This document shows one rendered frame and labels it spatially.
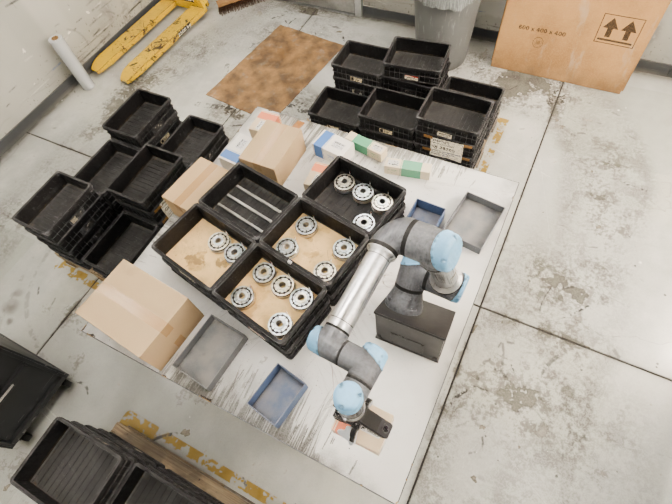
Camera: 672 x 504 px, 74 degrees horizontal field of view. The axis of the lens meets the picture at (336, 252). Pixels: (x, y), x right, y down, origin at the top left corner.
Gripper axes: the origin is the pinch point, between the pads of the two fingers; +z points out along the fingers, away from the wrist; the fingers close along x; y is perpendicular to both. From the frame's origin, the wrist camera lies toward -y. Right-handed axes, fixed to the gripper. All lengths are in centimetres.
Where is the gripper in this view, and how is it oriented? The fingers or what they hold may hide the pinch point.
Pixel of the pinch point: (362, 423)
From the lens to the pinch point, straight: 149.2
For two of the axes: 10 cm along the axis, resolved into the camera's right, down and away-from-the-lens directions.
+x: -4.5, 8.0, -4.1
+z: 1.1, 5.0, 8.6
